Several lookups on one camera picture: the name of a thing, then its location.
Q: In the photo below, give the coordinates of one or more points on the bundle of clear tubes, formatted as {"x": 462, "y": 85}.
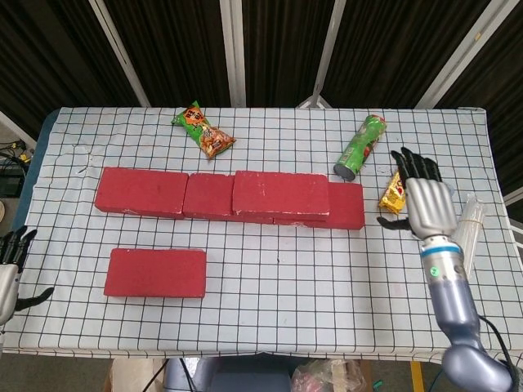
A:
{"x": 474, "y": 220}

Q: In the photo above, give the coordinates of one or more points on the blue-edged table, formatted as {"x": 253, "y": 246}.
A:
{"x": 32, "y": 175}

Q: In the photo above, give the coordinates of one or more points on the white metal frame post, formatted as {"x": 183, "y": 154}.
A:
{"x": 233, "y": 53}
{"x": 517, "y": 232}
{"x": 329, "y": 41}
{"x": 120, "y": 53}
{"x": 463, "y": 53}
{"x": 16, "y": 128}

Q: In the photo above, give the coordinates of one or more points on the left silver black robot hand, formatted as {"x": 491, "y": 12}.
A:
{"x": 8, "y": 281}

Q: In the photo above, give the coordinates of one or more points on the white black checkered tablecloth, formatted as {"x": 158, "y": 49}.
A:
{"x": 261, "y": 318}

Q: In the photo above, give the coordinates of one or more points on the black equipment box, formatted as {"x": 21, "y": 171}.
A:
{"x": 12, "y": 179}

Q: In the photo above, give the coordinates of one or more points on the gold biscuit pack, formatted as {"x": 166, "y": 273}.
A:
{"x": 392, "y": 198}

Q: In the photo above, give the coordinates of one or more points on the green snack bag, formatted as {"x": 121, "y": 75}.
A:
{"x": 206, "y": 134}

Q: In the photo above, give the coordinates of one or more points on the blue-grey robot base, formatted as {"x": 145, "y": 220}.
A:
{"x": 241, "y": 377}

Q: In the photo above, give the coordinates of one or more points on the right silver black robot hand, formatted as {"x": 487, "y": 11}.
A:
{"x": 431, "y": 204}

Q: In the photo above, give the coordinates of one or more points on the clear plastic bag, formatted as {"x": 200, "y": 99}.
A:
{"x": 327, "y": 375}

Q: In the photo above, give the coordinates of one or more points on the white sack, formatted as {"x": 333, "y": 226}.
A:
{"x": 130, "y": 375}

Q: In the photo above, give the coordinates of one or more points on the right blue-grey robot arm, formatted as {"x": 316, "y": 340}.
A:
{"x": 453, "y": 302}

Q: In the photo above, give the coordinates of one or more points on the green chips can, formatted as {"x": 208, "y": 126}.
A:
{"x": 361, "y": 145}

